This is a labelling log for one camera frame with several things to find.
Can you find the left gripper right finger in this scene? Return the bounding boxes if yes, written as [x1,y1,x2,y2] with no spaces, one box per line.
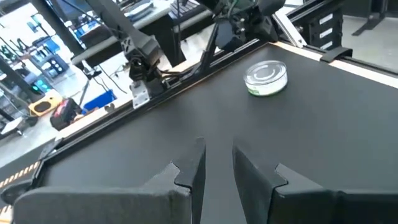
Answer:
[232,145,398,224]

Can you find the tuna can green label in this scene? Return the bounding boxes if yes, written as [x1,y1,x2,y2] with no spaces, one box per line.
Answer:
[243,59,289,97]

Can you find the black red tool bag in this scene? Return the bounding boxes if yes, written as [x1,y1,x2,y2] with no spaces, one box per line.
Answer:
[49,98,83,131]

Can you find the blue plastic bin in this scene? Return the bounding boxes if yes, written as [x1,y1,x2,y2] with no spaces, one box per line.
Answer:
[82,89,118,113]

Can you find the black table mat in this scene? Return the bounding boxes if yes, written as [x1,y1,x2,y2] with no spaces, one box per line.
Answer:
[30,42,398,224]

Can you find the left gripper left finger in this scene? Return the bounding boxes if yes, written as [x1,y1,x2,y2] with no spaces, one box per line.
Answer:
[13,138,206,224]

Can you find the black box white labels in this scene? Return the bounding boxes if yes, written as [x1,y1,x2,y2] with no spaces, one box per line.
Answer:
[303,7,345,50]

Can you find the metal bracket plate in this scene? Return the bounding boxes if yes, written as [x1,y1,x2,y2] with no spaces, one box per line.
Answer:
[129,80,150,110]

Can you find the yellow case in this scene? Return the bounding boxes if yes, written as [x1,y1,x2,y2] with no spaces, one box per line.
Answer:
[27,93,65,118]

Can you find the rack with blue lights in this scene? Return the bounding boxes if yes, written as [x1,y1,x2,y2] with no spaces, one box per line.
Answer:
[29,37,71,94]

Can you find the black mat orange stripes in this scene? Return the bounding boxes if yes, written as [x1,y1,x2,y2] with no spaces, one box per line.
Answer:
[0,160,43,215]

